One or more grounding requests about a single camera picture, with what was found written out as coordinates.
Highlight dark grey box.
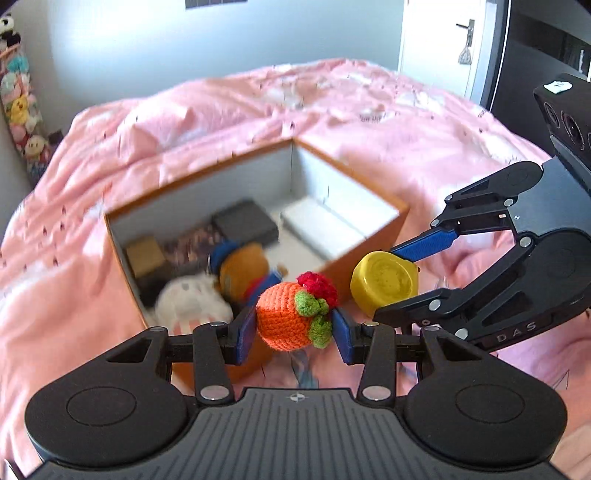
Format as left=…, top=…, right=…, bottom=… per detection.
left=212, top=199, right=280, bottom=245

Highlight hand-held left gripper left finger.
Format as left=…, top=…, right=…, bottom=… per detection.
left=106, top=307, right=257, bottom=403

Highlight pink blanket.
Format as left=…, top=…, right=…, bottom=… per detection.
left=0, top=58, right=591, bottom=480

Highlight white flat box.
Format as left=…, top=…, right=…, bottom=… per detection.
left=281, top=196, right=365, bottom=259

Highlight white plush toy pink stripes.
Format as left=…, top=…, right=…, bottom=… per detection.
left=154, top=274, right=234, bottom=334

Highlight brown teddy bear blue hat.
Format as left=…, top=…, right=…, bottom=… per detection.
left=208, top=242, right=287, bottom=305

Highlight orange cardboard box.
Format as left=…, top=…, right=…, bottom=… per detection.
left=104, top=136, right=411, bottom=384

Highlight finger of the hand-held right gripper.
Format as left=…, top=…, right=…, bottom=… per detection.
left=372, top=236, right=546, bottom=341
left=390, top=161, right=546, bottom=262

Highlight yellow round lid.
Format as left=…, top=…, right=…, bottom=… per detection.
left=350, top=250, right=420, bottom=319

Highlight metal door handle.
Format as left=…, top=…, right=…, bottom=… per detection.
left=456, top=18, right=476, bottom=64

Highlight orange crochet fruit toy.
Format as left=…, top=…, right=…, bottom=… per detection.
left=255, top=272, right=339, bottom=352

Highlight row of hanging plush toys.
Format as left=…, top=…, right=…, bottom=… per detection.
left=0, top=14, right=52, bottom=186

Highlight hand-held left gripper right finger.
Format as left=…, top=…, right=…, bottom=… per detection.
left=332, top=308, right=485, bottom=403

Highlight white door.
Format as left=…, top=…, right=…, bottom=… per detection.
left=399, top=0, right=498, bottom=110

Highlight dark cabinet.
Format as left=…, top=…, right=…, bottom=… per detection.
left=488, top=0, right=591, bottom=155

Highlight small gold box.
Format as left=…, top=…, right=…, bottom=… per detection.
left=126, top=236, right=167, bottom=278

